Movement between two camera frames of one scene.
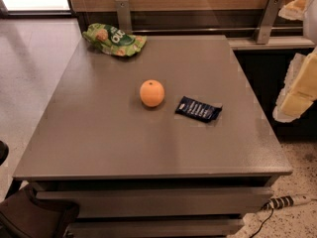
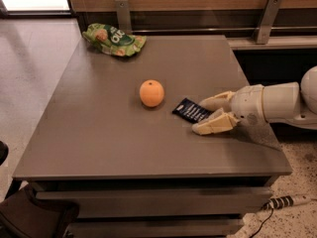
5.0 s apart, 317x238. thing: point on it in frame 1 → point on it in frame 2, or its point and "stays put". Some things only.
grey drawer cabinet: x=164 y=143 stays put
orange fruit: x=152 y=92 stays put
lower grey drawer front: x=154 y=227 stays put
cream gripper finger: x=299 y=90 → x=220 y=121
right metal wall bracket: x=272 y=9 stays put
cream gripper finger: x=296 y=9 → x=223 y=100
